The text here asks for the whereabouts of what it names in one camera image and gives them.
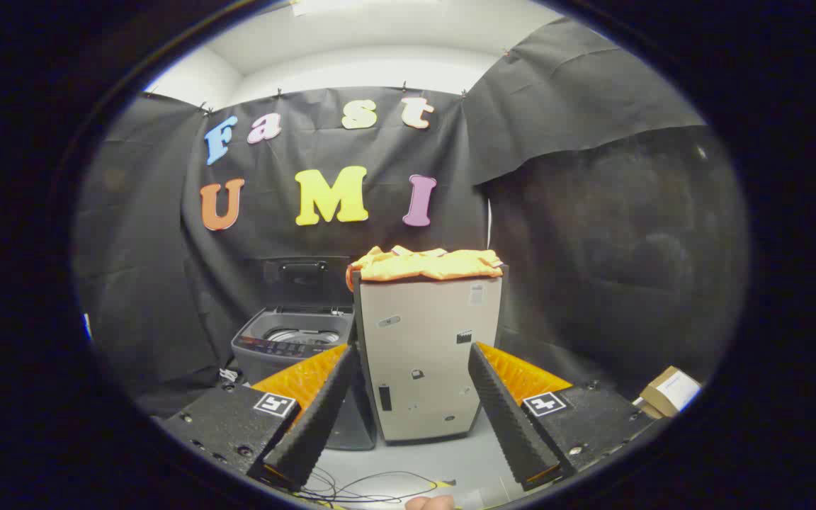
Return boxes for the orange polo shirt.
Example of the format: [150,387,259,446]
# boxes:
[346,245,505,293]

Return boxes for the beige cabinet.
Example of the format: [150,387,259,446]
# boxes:
[353,266,509,446]

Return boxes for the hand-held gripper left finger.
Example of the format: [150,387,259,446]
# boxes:
[159,343,363,493]

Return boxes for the grey washing machine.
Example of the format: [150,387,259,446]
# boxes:
[231,305,378,451]

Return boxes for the cardboard box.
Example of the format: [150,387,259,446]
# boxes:
[638,365,703,419]

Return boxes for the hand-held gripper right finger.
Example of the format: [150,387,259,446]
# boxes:
[467,341,664,492]

